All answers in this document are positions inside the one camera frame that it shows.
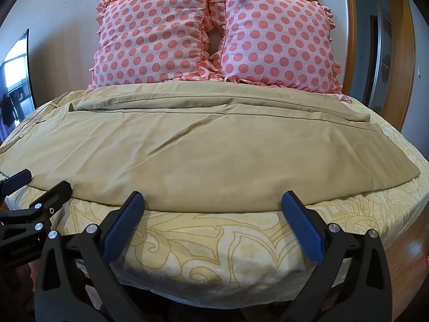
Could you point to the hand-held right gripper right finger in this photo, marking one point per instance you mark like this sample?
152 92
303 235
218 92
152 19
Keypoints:
303 224

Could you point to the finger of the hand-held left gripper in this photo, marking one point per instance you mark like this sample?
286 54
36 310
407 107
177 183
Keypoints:
18 177
55 196

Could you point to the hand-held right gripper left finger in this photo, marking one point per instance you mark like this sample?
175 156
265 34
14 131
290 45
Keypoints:
122 223

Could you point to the tan blanket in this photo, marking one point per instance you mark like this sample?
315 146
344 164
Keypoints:
201 157

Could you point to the bed with yellow patterned sheet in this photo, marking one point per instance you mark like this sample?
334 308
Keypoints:
241 245

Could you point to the glass window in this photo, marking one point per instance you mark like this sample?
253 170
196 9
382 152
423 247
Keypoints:
15 87

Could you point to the pink polka dot pillow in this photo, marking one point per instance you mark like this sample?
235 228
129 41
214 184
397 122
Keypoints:
150 37
274 40

